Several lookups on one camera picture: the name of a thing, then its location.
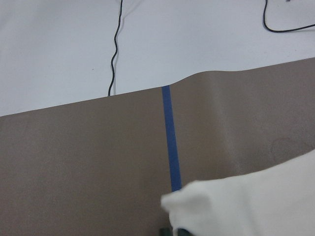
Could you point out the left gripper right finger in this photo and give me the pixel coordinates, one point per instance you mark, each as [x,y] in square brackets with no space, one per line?
[183,232]

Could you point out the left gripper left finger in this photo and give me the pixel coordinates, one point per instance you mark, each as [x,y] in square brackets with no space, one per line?
[165,232]

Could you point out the cream long-sleeve cat shirt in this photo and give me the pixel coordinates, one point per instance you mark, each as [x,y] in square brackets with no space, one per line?
[278,201]

